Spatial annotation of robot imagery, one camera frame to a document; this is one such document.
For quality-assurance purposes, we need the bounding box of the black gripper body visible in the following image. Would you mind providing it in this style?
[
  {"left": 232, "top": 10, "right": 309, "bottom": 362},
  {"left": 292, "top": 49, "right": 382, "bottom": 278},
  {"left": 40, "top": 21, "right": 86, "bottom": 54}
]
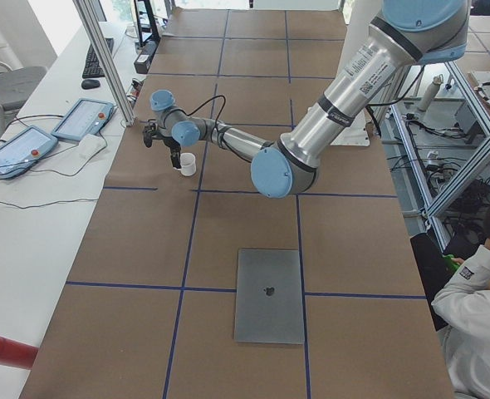
[{"left": 159, "top": 133, "right": 179, "bottom": 152}]

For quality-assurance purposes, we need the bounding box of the white ceramic cup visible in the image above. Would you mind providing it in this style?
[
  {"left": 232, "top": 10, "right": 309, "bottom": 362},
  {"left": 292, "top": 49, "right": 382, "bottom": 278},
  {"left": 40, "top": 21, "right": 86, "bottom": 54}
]
[{"left": 179, "top": 153, "right": 197, "bottom": 177}]

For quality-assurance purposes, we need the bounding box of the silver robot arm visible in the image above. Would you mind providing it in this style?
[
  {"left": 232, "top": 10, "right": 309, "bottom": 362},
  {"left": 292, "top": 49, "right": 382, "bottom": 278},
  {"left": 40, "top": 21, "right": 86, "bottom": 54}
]
[{"left": 143, "top": 1, "right": 471, "bottom": 198}]

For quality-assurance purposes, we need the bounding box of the grey closed laptop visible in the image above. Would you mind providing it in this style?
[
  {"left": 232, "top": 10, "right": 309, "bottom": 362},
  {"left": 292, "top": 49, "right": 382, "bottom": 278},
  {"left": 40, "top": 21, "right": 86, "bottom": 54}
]
[{"left": 234, "top": 249, "right": 305, "bottom": 345}]

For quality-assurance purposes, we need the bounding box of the black computer box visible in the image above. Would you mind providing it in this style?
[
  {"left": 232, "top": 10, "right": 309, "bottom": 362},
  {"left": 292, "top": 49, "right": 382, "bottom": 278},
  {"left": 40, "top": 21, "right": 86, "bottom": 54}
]
[{"left": 134, "top": 41, "right": 159, "bottom": 75}]

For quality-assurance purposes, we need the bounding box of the far blue teach pendant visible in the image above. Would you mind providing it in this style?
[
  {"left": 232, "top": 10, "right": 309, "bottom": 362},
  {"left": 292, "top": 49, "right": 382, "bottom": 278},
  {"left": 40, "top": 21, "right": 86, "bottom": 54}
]
[{"left": 51, "top": 98, "right": 115, "bottom": 141}]

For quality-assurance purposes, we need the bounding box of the blue teach pendant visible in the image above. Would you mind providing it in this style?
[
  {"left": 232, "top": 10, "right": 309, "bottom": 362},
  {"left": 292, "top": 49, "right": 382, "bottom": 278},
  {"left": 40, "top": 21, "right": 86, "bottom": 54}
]
[
  {"left": 51, "top": 98, "right": 115, "bottom": 141},
  {"left": 0, "top": 126, "right": 58, "bottom": 179}
]

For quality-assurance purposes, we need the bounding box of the white cloth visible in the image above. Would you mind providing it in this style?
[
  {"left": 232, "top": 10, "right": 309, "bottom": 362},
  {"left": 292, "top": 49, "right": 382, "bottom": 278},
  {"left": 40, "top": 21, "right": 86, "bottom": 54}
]
[{"left": 76, "top": 135, "right": 106, "bottom": 160}]

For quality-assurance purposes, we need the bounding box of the black computer mouse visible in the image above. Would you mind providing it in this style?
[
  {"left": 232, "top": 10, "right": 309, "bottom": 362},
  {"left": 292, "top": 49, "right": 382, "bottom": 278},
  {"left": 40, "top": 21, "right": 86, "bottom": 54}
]
[{"left": 81, "top": 79, "right": 100, "bottom": 90}]

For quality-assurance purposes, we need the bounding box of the black keyboard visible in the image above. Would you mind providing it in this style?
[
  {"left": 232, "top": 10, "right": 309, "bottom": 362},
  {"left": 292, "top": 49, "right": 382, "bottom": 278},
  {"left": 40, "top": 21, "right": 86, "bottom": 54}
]
[{"left": 81, "top": 45, "right": 105, "bottom": 79}]

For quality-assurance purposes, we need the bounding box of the near blue teach pendant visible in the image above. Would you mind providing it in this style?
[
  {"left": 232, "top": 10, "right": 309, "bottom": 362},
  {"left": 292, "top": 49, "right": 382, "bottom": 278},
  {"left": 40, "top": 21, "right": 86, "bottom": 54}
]
[{"left": 0, "top": 126, "right": 58, "bottom": 179}]

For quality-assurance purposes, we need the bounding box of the red bottle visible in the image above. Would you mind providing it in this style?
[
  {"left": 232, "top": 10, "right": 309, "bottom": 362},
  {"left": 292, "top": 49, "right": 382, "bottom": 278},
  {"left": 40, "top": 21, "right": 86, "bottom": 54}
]
[{"left": 0, "top": 336, "right": 38, "bottom": 370}]

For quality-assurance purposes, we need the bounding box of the seated person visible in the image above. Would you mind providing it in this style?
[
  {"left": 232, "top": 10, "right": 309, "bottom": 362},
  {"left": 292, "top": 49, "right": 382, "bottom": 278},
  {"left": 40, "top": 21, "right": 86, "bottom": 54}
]
[{"left": 431, "top": 206, "right": 490, "bottom": 398}]

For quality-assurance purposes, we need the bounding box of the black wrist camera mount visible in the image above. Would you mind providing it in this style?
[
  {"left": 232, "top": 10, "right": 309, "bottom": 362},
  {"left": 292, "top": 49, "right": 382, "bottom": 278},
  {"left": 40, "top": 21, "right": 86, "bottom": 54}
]
[{"left": 142, "top": 122, "right": 161, "bottom": 148}]

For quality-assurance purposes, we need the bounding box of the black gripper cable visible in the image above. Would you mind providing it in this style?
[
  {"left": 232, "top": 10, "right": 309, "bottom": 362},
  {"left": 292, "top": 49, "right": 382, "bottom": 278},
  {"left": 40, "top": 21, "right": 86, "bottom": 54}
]
[{"left": 184, "top": 94, "right": 228, "bottom": 126}]

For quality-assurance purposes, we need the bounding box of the aluminium frame post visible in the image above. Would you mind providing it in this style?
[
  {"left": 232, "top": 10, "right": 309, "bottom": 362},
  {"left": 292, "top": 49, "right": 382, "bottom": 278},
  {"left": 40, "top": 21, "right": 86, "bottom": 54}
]
[{"left": 73, "top": 0, "right": 135, "bottom": 126}]

